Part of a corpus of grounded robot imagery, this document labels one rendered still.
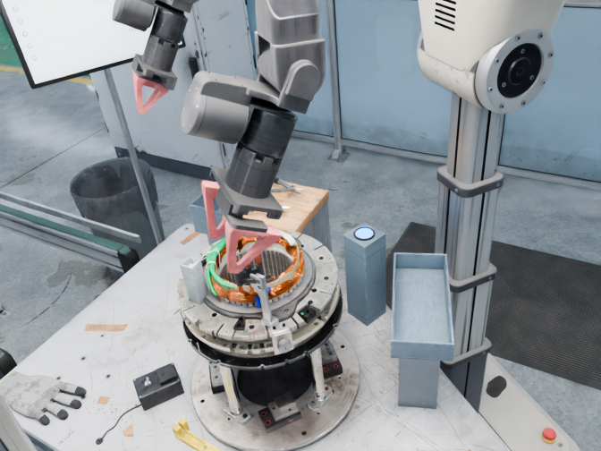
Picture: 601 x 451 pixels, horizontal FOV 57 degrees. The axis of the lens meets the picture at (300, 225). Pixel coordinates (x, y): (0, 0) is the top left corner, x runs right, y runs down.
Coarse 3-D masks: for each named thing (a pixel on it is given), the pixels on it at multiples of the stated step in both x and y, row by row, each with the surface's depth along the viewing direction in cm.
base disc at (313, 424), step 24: (336, 336) 134; (192, 384) 126; (312, 384) 123; (336, 384) 123; (216, 408) 120; (336, 408) 118; (216, 432) 116; (240, 432) 115; (264, 432) 114; (288, 432) 114; (312, 432) 113
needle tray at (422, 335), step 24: (408, 264) 117; (432, 264) 116; (408, 288) 113; (432, 288) 112; (408, 312) 107; (432, 312) 107; (408, 336) 102; (432, 336) 102; (408, 360) 110; (432, 360) 98; (408, 384) 114; (432, 384) 113; (432, 408) 118
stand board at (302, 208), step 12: (276, 192) 140; (300, 192) 139; (312, 192) 138; (324, 192) 138; (288, 204) 135; (300, 204) 135; (312, 204) 134; (252, 216) 132; (264, 216) 132; (288, 216) 131; (300, 216) 131; (312, 216) 133; (288, 228) 127; (300, 228) 128
